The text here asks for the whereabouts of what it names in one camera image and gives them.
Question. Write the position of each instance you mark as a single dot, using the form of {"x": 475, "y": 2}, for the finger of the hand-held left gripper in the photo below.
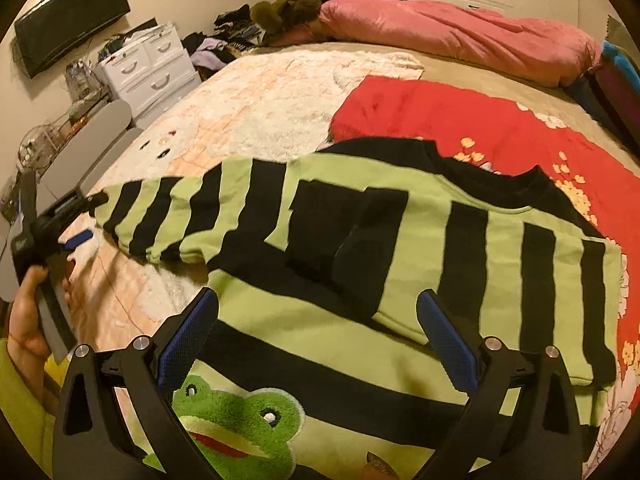
{"x": 81, "y": 239}
{"x": 80, "y": 205}

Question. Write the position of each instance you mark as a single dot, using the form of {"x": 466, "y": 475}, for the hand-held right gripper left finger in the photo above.
{"x": 192, "y": 340}

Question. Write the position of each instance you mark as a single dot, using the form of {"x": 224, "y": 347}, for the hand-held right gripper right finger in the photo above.
{"x": 447, "y": 340}

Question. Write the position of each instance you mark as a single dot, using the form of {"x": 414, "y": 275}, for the green black striped frog sweater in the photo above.
{"x": 350, "y": 200}

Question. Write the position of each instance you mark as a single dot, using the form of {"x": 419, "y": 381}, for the pile of dark clothes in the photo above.
{"x": 220, "y": 40}

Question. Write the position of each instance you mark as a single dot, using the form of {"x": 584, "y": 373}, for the person's left hand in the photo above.
{"x": 25, "y": 320}

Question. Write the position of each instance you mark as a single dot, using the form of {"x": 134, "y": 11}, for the grey chair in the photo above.
{"x": 95, "y": 130}

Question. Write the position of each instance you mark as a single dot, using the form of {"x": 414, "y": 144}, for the white drawer cabinet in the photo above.
{"x": 145, "y": 70}

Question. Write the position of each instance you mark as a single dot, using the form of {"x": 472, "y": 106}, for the red floral blanket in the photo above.
{"x": 425, "y": 110}

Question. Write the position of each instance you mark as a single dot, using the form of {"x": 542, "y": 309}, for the brown fur-trimmed coat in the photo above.
{"x": 300, "y": 7}

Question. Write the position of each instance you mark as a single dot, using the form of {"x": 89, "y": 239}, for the pink quilt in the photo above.
{"x": 450, "y": 35}

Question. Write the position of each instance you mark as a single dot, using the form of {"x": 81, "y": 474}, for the striped colourful pillow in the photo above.
{"x": 615, "y": 75}

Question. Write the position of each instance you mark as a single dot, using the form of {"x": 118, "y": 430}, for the grey cushion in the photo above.
{"x": 619, "y": 32}

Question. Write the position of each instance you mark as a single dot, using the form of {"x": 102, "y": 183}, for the black wall television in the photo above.
{"x": 70, "y": 20}

